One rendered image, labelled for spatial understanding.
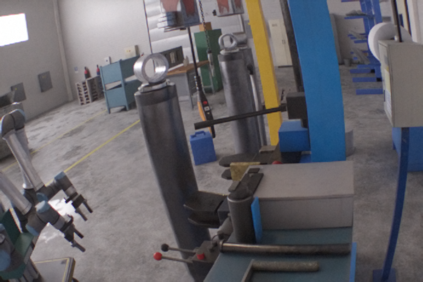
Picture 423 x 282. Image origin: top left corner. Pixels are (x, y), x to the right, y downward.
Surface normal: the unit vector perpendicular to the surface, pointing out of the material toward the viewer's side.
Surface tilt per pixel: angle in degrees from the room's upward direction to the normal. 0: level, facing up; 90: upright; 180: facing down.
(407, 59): 90
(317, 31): 90
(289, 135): 90
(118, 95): 90
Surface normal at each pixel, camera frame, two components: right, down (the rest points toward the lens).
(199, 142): 0.12, 0.30
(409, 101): -0.33, 0.37
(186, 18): 0.83, 0.04
